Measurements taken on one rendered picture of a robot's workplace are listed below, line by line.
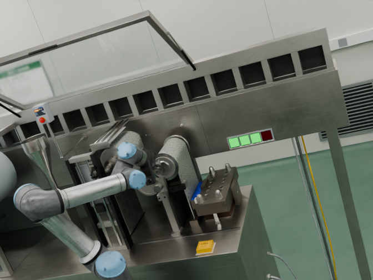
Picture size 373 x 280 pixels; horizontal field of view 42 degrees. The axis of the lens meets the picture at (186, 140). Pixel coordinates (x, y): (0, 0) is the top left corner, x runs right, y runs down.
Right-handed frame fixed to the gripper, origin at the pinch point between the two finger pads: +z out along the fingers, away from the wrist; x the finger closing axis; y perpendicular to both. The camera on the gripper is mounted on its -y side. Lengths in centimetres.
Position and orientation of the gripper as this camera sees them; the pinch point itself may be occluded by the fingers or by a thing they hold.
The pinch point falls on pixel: (158, 173)
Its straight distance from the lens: 238.8
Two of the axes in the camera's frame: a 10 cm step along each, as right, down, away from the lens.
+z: 3.6, 2.9, 8.8
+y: -1.0, -9.3, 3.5
